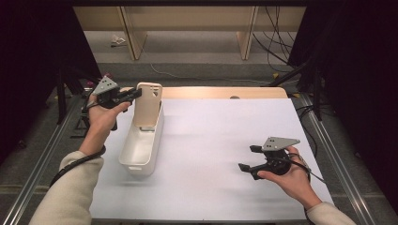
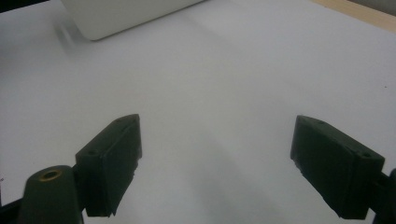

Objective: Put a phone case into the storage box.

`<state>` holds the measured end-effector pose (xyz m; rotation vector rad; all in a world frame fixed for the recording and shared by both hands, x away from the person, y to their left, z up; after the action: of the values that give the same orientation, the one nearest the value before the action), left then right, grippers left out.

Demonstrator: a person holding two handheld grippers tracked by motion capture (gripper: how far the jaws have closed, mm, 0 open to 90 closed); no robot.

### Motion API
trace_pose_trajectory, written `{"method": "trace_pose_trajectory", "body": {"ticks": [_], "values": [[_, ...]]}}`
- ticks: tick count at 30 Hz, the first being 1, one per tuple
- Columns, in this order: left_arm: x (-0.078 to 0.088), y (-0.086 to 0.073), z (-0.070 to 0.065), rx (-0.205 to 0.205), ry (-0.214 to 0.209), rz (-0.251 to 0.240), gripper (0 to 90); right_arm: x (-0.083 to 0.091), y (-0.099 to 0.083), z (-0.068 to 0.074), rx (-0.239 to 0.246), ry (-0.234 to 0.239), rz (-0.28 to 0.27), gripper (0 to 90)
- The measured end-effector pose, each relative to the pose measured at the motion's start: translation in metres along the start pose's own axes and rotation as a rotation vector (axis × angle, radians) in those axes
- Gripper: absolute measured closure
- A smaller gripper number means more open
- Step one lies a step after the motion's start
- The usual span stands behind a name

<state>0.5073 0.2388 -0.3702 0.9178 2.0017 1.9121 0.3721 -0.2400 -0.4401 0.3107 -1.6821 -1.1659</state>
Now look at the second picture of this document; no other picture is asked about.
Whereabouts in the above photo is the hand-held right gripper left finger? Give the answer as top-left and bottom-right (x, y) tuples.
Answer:
(74, 113), (143, 217)

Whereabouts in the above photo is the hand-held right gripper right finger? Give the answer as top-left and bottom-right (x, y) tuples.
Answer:
(290, 115), (386, 220)

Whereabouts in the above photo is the white plastic storage box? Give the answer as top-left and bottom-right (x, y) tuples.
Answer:
(60, 0), (206, 41)

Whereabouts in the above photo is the white table mat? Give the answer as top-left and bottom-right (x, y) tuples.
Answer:
(0, 0), (396, 224)

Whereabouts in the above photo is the light wooden table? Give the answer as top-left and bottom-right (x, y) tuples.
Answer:
(311, 0), (396, 34)

